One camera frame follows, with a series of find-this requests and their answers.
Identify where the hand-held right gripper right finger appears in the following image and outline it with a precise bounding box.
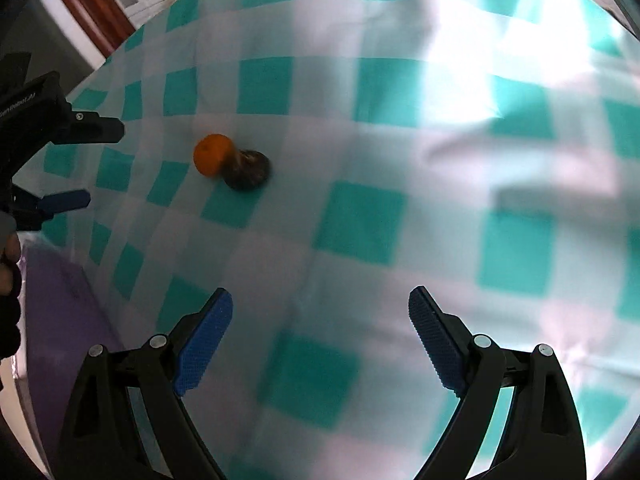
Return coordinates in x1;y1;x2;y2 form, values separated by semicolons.
408;285;586;480

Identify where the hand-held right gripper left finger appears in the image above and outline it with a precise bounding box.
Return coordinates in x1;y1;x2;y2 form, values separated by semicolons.
56;287;234;480

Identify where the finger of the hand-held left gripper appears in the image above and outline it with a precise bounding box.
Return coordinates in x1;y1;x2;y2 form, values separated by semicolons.
11;184;92;231
66;110;125;145

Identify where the small orange fruit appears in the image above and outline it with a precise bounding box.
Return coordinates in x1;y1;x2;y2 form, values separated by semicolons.
193;133;235;177

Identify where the dark round fruit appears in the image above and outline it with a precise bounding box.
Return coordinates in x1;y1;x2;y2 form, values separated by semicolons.
221;149;271;192

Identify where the person's left hand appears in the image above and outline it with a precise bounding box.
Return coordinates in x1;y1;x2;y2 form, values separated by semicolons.
0;232;23;297

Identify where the purple seat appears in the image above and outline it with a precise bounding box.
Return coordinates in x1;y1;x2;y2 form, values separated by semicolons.
15;245;123;466

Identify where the teal white checked tablecloth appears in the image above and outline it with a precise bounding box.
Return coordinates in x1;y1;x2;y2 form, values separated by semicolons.
37;0;640;480

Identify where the brown wooden door frame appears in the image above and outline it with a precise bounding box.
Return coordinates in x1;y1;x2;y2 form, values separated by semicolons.
49;0;137;58

